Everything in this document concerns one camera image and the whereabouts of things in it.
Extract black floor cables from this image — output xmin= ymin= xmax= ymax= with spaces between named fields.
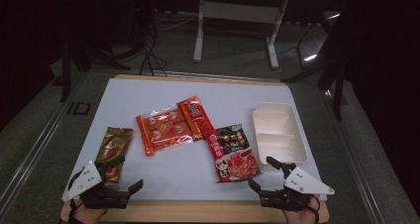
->
xmin=137 ymin=0 xmax=169 ymax=77

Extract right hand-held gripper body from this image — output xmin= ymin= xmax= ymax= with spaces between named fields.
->
xmin=259 ymin=166 xmax=336 ymax=212

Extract white metal desk frame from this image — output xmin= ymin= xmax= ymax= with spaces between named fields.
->
xmin=192 ymin=0 xmax=291 ymax=70

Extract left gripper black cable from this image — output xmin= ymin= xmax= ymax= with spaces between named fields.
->
xmin=67 ymin=168 xmax=87 ymax=215

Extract orange red seasoning packet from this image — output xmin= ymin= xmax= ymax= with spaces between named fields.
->
xmin=176 ymin=95 xmax=216 ymax=142

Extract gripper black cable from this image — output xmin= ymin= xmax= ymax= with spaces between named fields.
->
xmin=305 ymin=194 xmax=321 ymax=223
xmin=67 ymin=168 xmax=87 ymax=215

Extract person's left hand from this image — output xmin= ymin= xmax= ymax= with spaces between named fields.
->
xmin=69 ymin=199 xmax=109 ymax=224

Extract black metal stand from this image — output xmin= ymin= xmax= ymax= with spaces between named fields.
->
xmin=49 ymin=32 xmax=132 ymax=103

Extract black red seasoning packet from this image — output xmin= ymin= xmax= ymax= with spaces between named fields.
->
xmin=205 ymin=124 xmax=262 ymax=184

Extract white plastic tray container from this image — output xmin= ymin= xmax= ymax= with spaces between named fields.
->
xmin=252 ymin=101 xmax=309 ymax=170

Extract person's right hand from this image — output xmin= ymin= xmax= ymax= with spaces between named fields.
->
xmin=282 ymin=193 xmax=321 ymax=224

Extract brown gold seasoning packet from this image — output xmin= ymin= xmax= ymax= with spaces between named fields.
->
xmin=94 ymin=127 xmax=134 ymax=184

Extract white table mat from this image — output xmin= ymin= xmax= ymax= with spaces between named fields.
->
xmin=61 ymin=77 xmax=328 ymax=202

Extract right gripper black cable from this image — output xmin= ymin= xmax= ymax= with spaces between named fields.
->
xmin=305 ymin=194 xmax=321 ymax=223

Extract orange clear snack packet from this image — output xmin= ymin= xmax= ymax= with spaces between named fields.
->
xmin=135 ymin=104 xmax=196 ymax=158

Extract black chair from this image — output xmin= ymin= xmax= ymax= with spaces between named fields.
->
xmin=281 ymin=10 xmax=348 ymax=121

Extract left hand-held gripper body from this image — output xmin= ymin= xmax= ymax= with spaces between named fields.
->
xmin=61 ymin=160 xmax=132 ymax=210

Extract black floor socket box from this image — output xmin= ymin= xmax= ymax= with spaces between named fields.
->
xmin=66 ymin=101 xmax=91 ymax=116

